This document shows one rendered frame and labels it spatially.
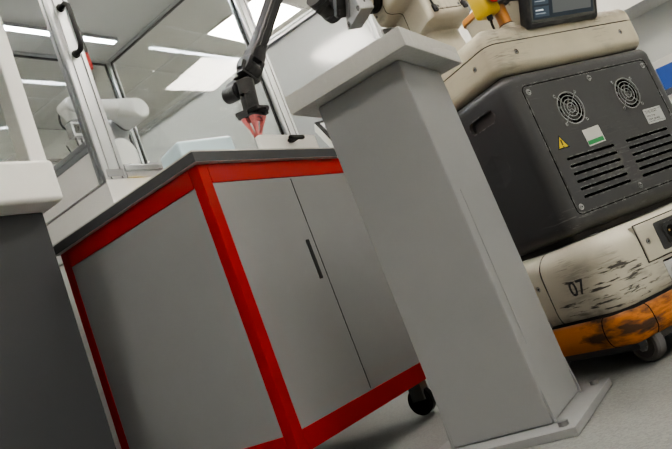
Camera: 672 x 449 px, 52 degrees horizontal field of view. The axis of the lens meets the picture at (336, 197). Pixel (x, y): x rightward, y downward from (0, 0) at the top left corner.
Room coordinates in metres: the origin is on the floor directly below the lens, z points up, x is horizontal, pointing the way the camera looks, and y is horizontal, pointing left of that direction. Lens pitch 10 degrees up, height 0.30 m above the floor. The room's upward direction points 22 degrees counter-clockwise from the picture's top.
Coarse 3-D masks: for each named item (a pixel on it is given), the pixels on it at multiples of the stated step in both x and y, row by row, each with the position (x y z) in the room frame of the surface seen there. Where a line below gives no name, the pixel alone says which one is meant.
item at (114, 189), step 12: (108, 180) 1.97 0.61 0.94; (120, 180) 2.00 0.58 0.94; (132, 180) 2.04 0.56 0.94; (144, 180) 2.08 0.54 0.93; (96, 192) 2.00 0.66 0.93; (108, 192) 1.97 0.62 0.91; (120, 192) 1.99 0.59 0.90; (84, 204) 2.04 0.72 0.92; (96, 204) 2.01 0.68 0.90; (108, 204) 1.98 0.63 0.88; (60, 216) 2.11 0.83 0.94; (72, 216) 2.08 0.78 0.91; (84, 216) 2.05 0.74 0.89; (48, 228) 2.15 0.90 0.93; (60, 228) 2.12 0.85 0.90; (72, 228) 2.09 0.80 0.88; (60, 264) 2.15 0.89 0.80
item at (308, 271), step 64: (192, 192) 1.46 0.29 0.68; (256, 192) 1.57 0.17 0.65; (320, 192) 1.77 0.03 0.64; (64, 256) 1.74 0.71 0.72; (128, 256) 1.61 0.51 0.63; (192, 256) 1.50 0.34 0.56; (256, 256) 1.51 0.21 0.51; (320, 256) 1.69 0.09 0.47; (128, 320) 1.65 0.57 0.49; (192, 320) 1.53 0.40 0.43; (256, 320) 1.45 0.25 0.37; (320, 320) 1.61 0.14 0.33; (384, 320) 1.82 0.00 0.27; (128, 384) 1.69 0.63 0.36; (192, 384) 1.57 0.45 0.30; (256, 384) 1.47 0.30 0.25; (320, 384) 1.55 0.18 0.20; (384, 384) 1.73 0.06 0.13; (128, 448) 1.73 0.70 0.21; (192, 448) 1.61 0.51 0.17; (256, 448) 1.50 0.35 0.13
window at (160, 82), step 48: (96, 0) 2.15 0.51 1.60; (144, 0) 2.33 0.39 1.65; (192, 0) 2.55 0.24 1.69; (96, 48) 2.09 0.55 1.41; (144, 48) 2.26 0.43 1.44; (192, 48) 2.46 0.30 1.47; (240, 48) 2.70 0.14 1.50; (144, 96) 2.20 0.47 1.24; (192, 96) 2.39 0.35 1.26; (144, 144) 2.14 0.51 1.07; (240, 144) 2.52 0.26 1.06
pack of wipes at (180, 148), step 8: (224, 136) 1.55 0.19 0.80; (176, 144) 1.46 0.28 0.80; (184, 144) 1.47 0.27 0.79; (192, 144) 1.49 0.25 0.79; (200, 144) 1.50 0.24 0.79; (208, 144) 1.51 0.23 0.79; (216, 144) 1.53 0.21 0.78; (224, 144) 1.54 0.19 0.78; (232, 144) 1.56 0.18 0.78; (168, 152) 1.49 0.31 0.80; (176, 152) 1.47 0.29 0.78; (184, 152) 1.47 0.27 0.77; (168, 160) 1.50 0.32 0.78
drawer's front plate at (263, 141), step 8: (264, 136) 2.07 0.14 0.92; (272, 136) 2.10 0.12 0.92; (280, 136) 2.13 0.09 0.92; (312, 136) 2.28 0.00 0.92; (264, 144) 2.06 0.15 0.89; (272, 144) 2.09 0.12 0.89; (280, 144) 2.12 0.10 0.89; (288, 144) 2.16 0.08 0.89; (296, 144) 2.19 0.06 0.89; (304, 144) 2.23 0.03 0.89; (312, 144) 2.26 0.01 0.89
